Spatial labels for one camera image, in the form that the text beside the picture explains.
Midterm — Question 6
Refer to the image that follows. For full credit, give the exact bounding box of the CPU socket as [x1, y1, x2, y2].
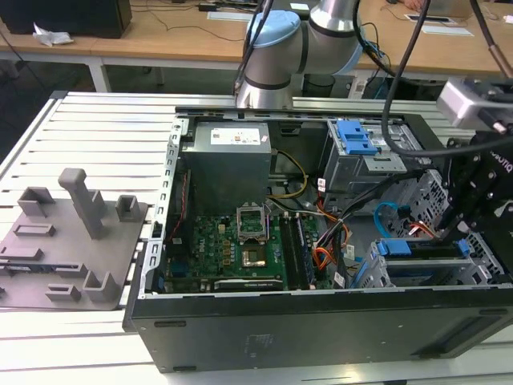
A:
[241, 248, 269, 269]

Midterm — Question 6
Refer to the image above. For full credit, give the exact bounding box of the black looping gripper cable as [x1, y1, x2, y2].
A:
[380, 0, 476, 156]

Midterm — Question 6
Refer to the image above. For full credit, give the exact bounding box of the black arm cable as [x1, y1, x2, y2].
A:
[233, 0, 274, 95]

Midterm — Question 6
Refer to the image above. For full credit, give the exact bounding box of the crumpled white paper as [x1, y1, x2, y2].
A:
[32, 22, 75, 47]

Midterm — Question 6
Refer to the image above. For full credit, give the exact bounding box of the blue drive cage latch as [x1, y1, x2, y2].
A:
[337, 120, 380, 156]

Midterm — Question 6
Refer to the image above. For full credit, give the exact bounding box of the orange wire bundle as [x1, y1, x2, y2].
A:
[312, 200, 352, 278]

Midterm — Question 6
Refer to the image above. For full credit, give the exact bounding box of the blue disk wire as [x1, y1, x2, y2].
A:
[374, 201, 410, 241]

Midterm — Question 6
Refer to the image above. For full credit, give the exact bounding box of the grey parts rack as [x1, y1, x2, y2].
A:
[0, 168, 150, 310]

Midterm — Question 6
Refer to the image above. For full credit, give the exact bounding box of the black open PC case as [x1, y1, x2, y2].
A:
[122, 104, 513, 374]

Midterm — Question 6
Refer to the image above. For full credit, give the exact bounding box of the black box on desk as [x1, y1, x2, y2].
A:
[0, 0, 133, 40]

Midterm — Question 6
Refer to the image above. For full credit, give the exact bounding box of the brown hose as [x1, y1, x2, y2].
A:
[471, 0, 513, 78]

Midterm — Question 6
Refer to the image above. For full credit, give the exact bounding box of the metal CPU socket cover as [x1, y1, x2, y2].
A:
[236, 204, 269, 244]

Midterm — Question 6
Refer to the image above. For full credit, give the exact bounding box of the black RAM stick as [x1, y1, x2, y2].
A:
[295, 214, 316, 288]

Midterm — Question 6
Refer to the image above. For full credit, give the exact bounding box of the green motherboard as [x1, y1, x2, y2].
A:
[164, 212, 334, 292]

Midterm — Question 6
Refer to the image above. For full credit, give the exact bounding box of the red orange disk wire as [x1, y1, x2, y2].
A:
[406, 221, 440, 238]

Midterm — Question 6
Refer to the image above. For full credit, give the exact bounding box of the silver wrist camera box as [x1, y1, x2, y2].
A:
[436, 78, 513, 130]

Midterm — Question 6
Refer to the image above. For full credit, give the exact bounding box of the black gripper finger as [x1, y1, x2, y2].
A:
[435, 138, 482, 241]
[454, 192, 502, 241]

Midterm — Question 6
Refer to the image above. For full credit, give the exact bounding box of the white paper sheet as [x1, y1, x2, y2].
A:
[207, 10, 249, 22]
[420, 23, 475, 38]

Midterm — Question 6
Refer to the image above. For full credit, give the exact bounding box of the black wire bundle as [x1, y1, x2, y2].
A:
[338, 168, 426, 225]

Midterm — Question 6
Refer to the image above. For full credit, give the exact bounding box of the metal drive cage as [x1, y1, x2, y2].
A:
[322, 118, 434, 194]

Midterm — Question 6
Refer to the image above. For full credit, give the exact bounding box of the black graphics card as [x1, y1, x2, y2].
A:
[213, 278, 285, 292]

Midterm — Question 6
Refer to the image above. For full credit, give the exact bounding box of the yellow black power wire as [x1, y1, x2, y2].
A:
[269, 148, 309, 200]

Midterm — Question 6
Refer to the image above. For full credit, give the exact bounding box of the wooden desk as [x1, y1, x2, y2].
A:
[0, 0, 513, 94]

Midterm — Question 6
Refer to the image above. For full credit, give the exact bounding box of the metal disk bay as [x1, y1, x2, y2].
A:
[348, 232, 510, 288]

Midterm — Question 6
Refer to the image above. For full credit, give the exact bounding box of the grey power supply unit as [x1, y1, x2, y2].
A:
[186, 120, 273, 217]

